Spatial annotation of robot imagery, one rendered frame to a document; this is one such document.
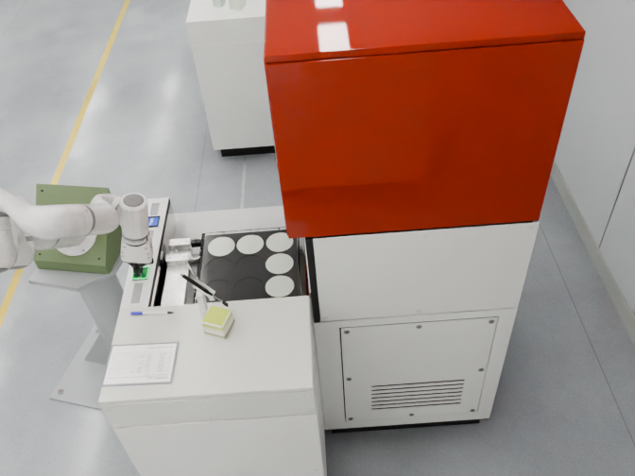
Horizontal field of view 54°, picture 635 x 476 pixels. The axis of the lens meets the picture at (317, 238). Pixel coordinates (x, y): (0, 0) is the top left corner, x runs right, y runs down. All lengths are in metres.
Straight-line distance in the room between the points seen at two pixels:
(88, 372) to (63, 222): 1.64
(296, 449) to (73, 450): 1.25
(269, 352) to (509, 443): 1.33
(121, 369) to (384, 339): 0.89
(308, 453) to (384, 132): 1.11
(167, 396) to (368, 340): 0.75
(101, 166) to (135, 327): 2.51
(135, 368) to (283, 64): 1.01
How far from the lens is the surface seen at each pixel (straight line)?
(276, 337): 1.96
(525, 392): 3.05
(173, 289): 2.28
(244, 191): 3.98
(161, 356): 1.99
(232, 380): 1.90
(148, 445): 2.16
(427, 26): 1.61
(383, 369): 2.43
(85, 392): 3.22
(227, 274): 2.25
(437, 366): 2.45
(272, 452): 2.18
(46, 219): 1.73
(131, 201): 2.01
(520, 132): 1.73
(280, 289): 2.17
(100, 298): 2.67
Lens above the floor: 2.53
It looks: 45 degrees down
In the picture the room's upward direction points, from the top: 5 degrees counter-clockwise
